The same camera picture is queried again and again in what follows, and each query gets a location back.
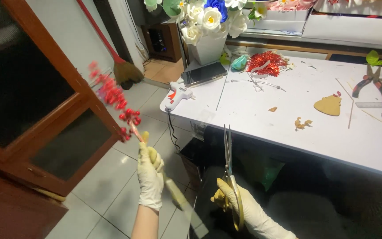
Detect person's right hand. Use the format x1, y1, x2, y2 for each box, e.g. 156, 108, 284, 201
210, 178, 272, 238

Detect person's left hand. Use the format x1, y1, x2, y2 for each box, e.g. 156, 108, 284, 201
137, 131, 165, 212

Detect gold-handled scissors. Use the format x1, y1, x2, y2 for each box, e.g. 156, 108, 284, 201
222, 124, 245, 231

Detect red berry branch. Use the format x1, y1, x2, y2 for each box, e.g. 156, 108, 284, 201
88, 61, 209, 239

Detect black bin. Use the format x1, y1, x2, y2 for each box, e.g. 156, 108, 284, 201
179, 138, 208, 192

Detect green plastic bag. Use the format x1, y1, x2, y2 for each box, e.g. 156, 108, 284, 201
241, 155, 285, 192

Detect white hot glue gun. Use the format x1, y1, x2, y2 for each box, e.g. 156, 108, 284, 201
164, 81, 196, 112

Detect crumpled brown scrap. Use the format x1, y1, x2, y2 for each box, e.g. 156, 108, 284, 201
294, 117, 313, 130

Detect black smartphone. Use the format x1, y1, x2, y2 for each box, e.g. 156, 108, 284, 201
181, 61, 227, 88

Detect brown wooden glass door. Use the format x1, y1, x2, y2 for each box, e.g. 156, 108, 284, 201
0, 0, 122, 198

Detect tan cardboard cutout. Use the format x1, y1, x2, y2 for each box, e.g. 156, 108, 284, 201
314, 94, 342, 117

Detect brown wooden speaker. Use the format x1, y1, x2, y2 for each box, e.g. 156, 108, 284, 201
141, 23, 182, 63

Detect white ribbon strip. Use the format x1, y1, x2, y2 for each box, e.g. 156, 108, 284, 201
250, 60, 271, 79

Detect dark brown wooden cabinet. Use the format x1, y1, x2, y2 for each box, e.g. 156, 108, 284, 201
0, 165, 69, 239

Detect white square vase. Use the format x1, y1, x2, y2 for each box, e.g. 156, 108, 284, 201
188, 31, 228, 66

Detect thin wooden stick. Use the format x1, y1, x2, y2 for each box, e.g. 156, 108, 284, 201
336, 78, 354, 100
348, 100, 355, 129
361, 110, 382, 128

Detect teal fabric flower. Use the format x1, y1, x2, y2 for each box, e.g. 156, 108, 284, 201
231, 55, 248, 71

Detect red tinsel pile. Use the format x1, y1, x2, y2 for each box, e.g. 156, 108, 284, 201
246, 50, 290, 78

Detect bouquet of artificial flowers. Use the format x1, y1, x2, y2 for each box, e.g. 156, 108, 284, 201
143, 0, 268, 46

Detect metal ruler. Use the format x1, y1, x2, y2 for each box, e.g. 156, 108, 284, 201
355, 102, 382, 109

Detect red and black pliers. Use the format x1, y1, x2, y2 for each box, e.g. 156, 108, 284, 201
352, 64, 382, 106

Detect green artificial leaf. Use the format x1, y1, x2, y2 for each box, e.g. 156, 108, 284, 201
366, 50, 382, 67

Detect white shelf with flower boxes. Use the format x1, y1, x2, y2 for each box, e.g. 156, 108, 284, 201
240, 0, 382, 51

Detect black glue gun cable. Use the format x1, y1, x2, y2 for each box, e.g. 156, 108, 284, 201
167, 110, 181, 152

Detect red-handled broom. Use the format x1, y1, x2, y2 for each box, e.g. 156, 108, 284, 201
76, 0, 144, 90

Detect long thin metal wire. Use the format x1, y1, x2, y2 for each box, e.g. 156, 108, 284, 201
216, 65, 233, 112

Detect beaded silver wire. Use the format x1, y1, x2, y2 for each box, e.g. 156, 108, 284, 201
226, 78, 287, 93

